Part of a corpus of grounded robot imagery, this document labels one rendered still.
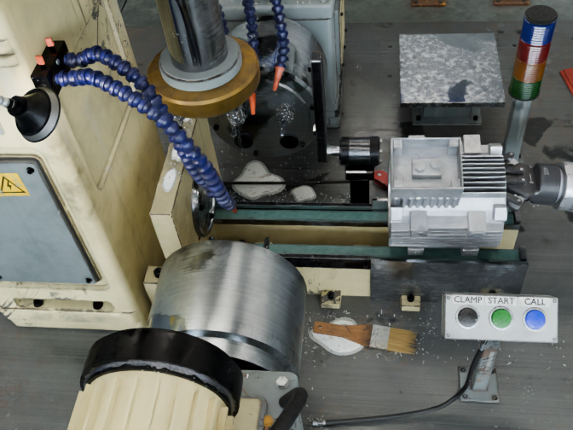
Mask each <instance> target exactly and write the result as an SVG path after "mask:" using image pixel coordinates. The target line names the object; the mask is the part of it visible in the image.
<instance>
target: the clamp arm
mask: <svg viewBox="0 0 573 430"><path fill-rule="evenodd" d="M308 73H311V79H312V90H313V103H314V114H315V124H314V125H313V136H316V148H317V159H318V162H327V158H328V156H332V153H331V152H327V150H332V147H328V146H332V145H328V144H327V117H326V102H325V87H324V72H323V56H322V52H321V51H312V52H311V58H310V61H309V62H308ZM327 154H329V155H327Z"/></svg>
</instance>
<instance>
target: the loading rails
mask: <svg viewBox="0 0 573 430"><path fill-rule="evenodd" d="M236 209H237V213H233V212H231V211H227V210H225V209H224V208H222V207H220V206H219V205H218V204H217V202H216V211H215V217H214V226H215V230H216V232H217V239H218V240H230V241H239V240H245V241H246V242H247V243H251V244H254V245H257V246H260V247H263V244H264V240H265V237H268V238H269V250H270V251H272V252H274V253H277V254H279V255H280V256H282V257H283V258H284V259H286V260H287V261H289V262H290V263H291V264H292V265H294V266H295V267H296V268H297V269H298V271H299V272H300V273H301V275H302V276H303V278H304V280H305V283H306V286H307V294H321V308H334V309H340V307H341V295H349V296H371V300H395V301H400V310H401V311H420V307H421V303H420V302H442V293H443V292H449V293H502V294H520V292H521V289H522V286H523V283H524V278H525V275H526V272H527V269H528V267H529V263H528V262H527V261H526V259H527V254H526V249H525V246H520V247H519V250H518V249H514V246H515V242H516V239H517V235H518V230H519V227H520V224H521V217H520V211H519V210H518V211H517V212H514V211H512V210H510V209H508V210H507V221H505V222H504V232H503V236H502V239H501V243H500V245H499V246H498V247H480V248H479V252H478V254H477V256H461V254H460V248H424V253H423V255H407V247H391V246H389V243H388V199H373V204H368V203H315V202H261V201H236Z"/></svg>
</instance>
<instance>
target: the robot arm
mask: <svg viewBox="0 0 573 430"><path fill-rule="evenodd" d="M513 157H514V153H513V152H509V153H506V154H503V159H504V163H505V165H504V167H505V172H506V206H507V208H508V209H510V210H512V211H514V212H517V211H518V209H519V208H520V206H521V204H522V203H523V202H528V201H530V202H531V203H532V204H536V205H546V206H552V208H553V209H554V210H558V211H567V212H573V162H569V161H560V162H559V163H558V164H557V165H555V164H546V163H536V164H534V165H532V166H529V165H526V164H525V163H521V162H520V163H518V162H517V161H516V160H515V159H514V158H513Z"/></svg>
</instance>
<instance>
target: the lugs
mask: <svg viewBox="0 0 573 430"><path fill-rule="evenodd" d="M488 154H489V155H502V146H501V144H500V143H489V144H488ZM507 210H508V208H507V206H506V204H494V205H493V216H492V217H493V219H494V220H495V221H507ZM402 215H403V207H402V205H397V206H394V205H390V219H391V221H402Z"/></svg>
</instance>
